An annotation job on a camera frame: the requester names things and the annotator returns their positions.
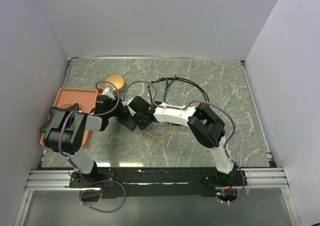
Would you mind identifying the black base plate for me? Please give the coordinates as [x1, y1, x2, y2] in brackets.
[69, 167, 248, 199]

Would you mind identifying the pink plastic tray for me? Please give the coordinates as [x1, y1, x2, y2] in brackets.
[40, 88, 98, 149]

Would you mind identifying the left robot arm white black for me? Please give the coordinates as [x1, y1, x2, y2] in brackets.
[41, 95, 121, 187]

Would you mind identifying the yellow ethernet cable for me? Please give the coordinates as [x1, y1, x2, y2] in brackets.
[144, 122, 173, 139]

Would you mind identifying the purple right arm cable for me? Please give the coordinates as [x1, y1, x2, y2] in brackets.
[122, 80, 247, 206]

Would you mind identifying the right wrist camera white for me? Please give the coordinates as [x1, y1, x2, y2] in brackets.
[122, 98, 136, 116]

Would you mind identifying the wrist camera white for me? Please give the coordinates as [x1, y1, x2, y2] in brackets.
[98, 86, 114, 98]
[122, 98, 136, 116]

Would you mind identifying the yellow wooden bowl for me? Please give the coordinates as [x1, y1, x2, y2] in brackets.
[105, 74, 125, 91]

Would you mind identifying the black network switch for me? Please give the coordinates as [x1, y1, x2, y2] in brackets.
[117, 113, 137, 131]

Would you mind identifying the aluminium frame rail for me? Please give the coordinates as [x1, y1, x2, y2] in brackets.
[243, 168, 289, 188]

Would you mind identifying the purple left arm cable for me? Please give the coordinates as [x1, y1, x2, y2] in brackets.
[57, 81, 127, 214]

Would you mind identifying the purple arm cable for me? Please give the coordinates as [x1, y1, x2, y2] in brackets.
[57, 81, 127, 214]
[122, 80, 247, 206]

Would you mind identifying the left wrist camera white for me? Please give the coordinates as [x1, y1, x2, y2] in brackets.
[98, 86, 114, 98]

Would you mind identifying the dark blue star dish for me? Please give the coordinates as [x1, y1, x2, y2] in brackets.
[40, 103, 80, 133]

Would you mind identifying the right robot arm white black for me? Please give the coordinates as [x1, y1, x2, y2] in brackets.
[126, 96, 236, 186]

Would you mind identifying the blue ethernet cable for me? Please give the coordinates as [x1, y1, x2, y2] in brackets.
[162, 80, 171, 101]

